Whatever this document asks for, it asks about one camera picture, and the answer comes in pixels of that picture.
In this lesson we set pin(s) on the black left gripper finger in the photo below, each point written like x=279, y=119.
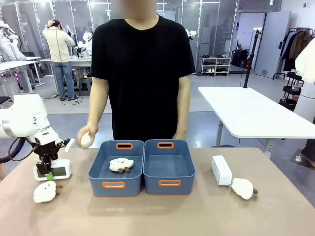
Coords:
x=41, y=168
x=50, y=172

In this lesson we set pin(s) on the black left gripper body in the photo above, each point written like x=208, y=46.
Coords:
x=50, y=150

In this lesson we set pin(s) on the white digital clock with display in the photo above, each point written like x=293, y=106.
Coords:
x=60, y=169

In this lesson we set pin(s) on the white plush toy brown feet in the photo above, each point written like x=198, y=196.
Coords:
x=121, y=164
x=45, y=188
x=243, y=188
x=86, y=141

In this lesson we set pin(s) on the person's right forearm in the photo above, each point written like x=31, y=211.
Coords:
x=98, y=103

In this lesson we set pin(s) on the person's left forearm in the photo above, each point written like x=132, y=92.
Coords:
x=183, y=105

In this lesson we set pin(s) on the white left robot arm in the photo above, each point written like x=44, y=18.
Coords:
x=23, y=115

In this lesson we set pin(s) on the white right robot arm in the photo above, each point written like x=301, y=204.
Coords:
x=305, y=81

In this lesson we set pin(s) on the white digital clock with buttons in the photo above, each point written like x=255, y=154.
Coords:
x=221, y=169

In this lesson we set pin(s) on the person's right hand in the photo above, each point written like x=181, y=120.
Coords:
x=88, y=130

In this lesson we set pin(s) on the person's left hand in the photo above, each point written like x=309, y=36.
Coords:
x=179, y=135

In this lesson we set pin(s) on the grey stool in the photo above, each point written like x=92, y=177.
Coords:
x=85, y=86

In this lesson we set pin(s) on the white background workbench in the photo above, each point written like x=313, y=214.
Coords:
x=78, y=66

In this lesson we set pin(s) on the white background desk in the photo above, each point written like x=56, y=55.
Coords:
x=18, y=65

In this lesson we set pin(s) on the background person cream sweater jeans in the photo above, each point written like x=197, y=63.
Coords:
x=60, y=56

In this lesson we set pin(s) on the white background humanoid robot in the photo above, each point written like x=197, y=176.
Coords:
x=9, y=41

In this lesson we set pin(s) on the person's black t-shirt torso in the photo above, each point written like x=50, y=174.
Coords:
x=142, y=78

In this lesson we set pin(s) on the wooden shoe rack with shoes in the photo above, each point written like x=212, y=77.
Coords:
x=215, y=66

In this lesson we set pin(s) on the white table with grey legs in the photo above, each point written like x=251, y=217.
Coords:
x=251, y=110

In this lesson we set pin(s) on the black tripod pole stand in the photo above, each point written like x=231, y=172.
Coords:
x=249, y=59

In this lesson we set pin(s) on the black rolling cart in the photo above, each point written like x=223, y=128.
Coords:
x=291, y=91

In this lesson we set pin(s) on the clothes rack with coats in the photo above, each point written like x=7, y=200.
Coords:
x=295, y=49

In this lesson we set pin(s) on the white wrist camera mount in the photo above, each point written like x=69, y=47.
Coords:
x=69, y=145

